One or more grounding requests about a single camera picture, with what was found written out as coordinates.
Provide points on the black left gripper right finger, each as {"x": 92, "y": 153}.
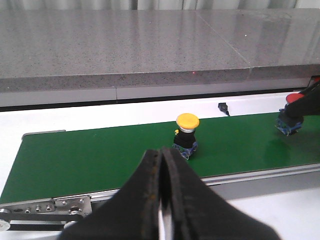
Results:
{"x": 304, "y": 103}

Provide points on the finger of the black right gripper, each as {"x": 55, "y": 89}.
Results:
{"x": 198, "y": 213}

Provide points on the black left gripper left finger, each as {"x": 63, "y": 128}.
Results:
{"x": 131, "y": 214}

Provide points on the yellow button edge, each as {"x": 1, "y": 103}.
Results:
{"x": 184, "y": 137}

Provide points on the small silver idler pulley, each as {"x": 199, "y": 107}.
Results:
{"x": 73, "y": 211}

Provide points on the green conveyor belt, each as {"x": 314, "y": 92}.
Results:
{"x": 58, "y": 164}

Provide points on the black toothed drive belt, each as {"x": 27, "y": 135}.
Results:
{"x": 39, "y": 222}

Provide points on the silver drive pulley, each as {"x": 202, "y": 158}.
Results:
{"x": 4, "y": 224}

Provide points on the grey stone counter slab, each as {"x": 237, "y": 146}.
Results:
{"x": 50, "y": 50}

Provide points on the white pleated curtain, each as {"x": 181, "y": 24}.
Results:
{"x": 156, "y": 4}

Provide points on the aluminium conveyor frame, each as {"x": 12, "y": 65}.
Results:
{"x": 228, "y": 186}

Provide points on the black sensor with cable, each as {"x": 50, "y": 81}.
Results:
{"x": 223, "y": 107}

